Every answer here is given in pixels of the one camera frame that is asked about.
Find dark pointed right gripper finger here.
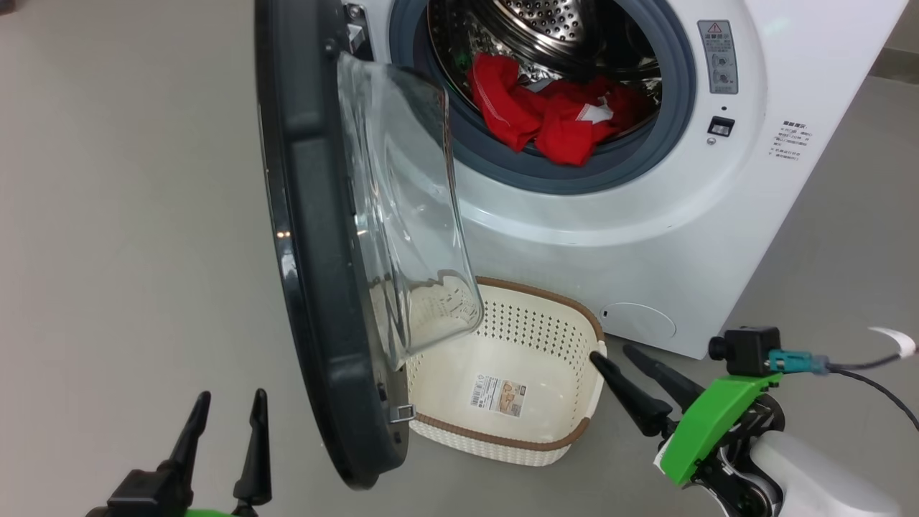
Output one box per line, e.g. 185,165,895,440
623,345,706,414
589,350,676,437

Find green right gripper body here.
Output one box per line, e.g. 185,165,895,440
659,373,785,517

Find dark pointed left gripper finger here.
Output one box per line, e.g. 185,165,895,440
106,391,211,514
232,389,272,516

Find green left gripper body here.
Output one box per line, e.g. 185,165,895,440
86,507,245,517

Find black round glass washer door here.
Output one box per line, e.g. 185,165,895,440
253,0,485,490

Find red garment with white stripes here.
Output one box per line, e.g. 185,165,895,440
467,54,654,167

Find white perforated basket brown rim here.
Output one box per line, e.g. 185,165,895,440
406,276,607,467

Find paper product sticker in basket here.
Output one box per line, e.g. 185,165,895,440
470,373,527,417

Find white front-load washing machine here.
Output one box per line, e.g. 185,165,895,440
345,0,909,360

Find grey rubber door gasket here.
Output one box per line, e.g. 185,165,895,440
388,0,697,196

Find round white filter cover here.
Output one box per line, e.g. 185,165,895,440
602,302,677,344

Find grey warning label sticker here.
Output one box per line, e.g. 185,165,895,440
698,20,739,96

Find perforated steel washer drum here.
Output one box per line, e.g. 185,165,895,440
427,0,661,94

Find teal right camera connector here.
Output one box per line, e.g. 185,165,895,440
768,350,830,374

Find white tag on right cable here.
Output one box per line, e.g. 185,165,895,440
869,327,918,358

